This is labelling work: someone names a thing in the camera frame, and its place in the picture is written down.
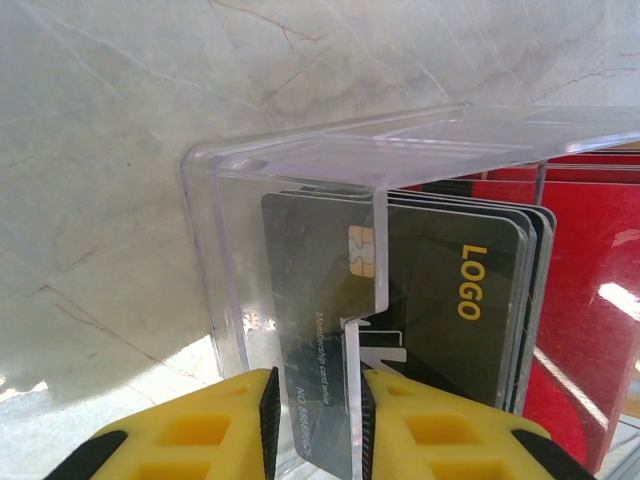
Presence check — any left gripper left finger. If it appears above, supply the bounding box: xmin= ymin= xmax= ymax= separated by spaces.
xmin=47 ymin=367 xmax=282 ymax=480

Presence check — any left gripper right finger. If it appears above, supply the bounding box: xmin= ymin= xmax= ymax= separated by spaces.
xmin=360 ymin=368 xmax=596 ymax=480

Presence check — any stack of black cards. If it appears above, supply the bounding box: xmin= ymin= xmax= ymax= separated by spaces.
xmin=279 ymin=184 xmax=555 ymax=416

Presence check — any clear acrylic card stand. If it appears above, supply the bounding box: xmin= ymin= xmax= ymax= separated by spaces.
xmin=179 ymin=102 xmax=640 ymax=480

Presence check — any stack of red cards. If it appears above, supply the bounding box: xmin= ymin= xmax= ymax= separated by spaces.
xmin=387 ymin=152 xmax=640 ymax=474

